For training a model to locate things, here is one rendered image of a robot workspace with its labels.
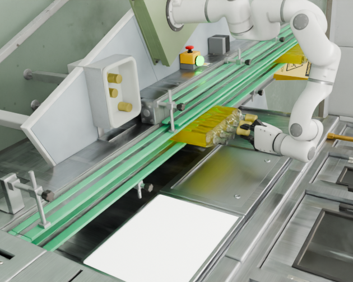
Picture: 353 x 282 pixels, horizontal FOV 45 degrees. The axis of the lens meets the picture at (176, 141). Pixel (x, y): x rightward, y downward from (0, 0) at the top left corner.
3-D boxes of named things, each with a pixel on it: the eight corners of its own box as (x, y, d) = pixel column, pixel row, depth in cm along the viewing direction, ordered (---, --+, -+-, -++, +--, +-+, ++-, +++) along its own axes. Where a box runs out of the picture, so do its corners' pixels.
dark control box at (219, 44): (208, 53, 217) (223, 54, 213) (207, 37, 214) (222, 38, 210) (215, 49, 224) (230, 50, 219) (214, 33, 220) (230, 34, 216)
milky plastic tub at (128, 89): (94, 126, 154) (112, 130, 150) (83, 66, 144) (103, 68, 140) (124, 109, 167) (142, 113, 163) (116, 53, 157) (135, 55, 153)
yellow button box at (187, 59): (179, 68, 197) (193, 70, 193) (178, 52, 194) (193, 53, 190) (187, 64, 202) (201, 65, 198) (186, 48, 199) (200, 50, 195)
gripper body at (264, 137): (287, 151, 161) (262, 143, 168) (288, 127, 156) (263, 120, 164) (275, 159, 156) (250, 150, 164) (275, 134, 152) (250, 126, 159)
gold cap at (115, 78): (106, 74, 152) (115, 75, 150) (112, 71, 155) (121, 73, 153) (107, 84, 154) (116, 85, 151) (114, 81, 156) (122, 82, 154)
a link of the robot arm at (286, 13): (279, -7, 144) (322, -7, 136) (294, 1, 155) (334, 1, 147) (273, 34, 146) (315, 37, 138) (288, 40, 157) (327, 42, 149)
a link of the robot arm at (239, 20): (210, -10, 166) (250, -13, 157) (219, 19, 174) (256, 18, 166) (201, 4, 160) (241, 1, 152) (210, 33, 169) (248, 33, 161)
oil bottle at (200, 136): (165, 139, 173) (212, 149, 162) (163, 126, 170) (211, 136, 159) (172, 134, 177) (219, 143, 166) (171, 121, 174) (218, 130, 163)
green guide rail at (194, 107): (161, 123, 167) (179, 126, 163) (161, 121, 167) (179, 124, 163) (301, 28, 298) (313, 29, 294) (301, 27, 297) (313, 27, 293)
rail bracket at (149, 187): (119, 194, 153) (149, 204, 147) (116, 178, 150) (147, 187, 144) (125, 189, 156) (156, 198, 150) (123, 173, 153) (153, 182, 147)
